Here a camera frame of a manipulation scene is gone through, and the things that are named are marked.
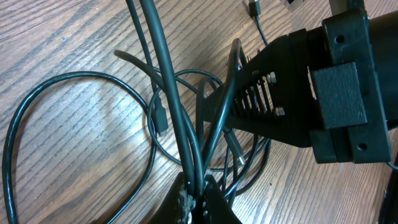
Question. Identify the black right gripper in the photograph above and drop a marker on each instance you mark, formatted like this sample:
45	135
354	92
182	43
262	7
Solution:
351	75

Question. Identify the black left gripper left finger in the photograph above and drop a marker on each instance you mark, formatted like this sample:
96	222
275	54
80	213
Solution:
176	206

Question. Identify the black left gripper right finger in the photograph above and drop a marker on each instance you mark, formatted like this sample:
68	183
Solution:
213	207

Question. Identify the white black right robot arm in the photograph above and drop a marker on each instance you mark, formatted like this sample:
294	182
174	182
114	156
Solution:
333	88

